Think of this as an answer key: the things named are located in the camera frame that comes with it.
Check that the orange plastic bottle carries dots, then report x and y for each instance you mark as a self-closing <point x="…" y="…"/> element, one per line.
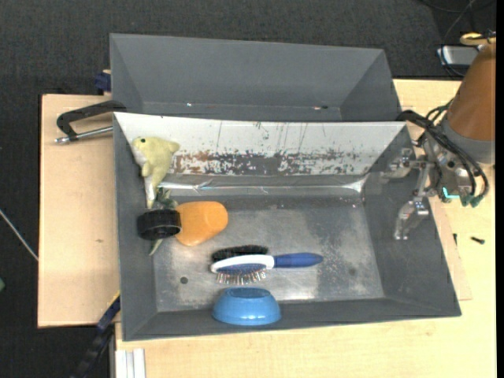
<point x="202" y="221"/>

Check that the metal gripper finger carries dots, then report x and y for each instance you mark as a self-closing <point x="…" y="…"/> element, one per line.
<point x="410" y="215"/>
<point x="405" y="160"/>

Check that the grey metal bin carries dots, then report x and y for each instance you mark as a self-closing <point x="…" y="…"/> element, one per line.
<point x="252" y="227"/>

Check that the small black screw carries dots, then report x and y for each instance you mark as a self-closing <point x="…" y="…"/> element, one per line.
<point x="478" y="240"/>

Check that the yellow plush dolphin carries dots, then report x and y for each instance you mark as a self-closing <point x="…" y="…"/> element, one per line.
<point x="155" y="156"/>

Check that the blue and white hairbrush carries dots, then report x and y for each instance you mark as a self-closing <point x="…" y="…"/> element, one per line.
<point x="252" y="264"/>

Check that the blue bowl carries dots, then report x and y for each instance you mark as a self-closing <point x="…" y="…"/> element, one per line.
<point x="247" y="309"/>

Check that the black toy wheel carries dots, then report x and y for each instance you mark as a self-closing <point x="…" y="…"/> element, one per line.
<point x="157" y="223"/>

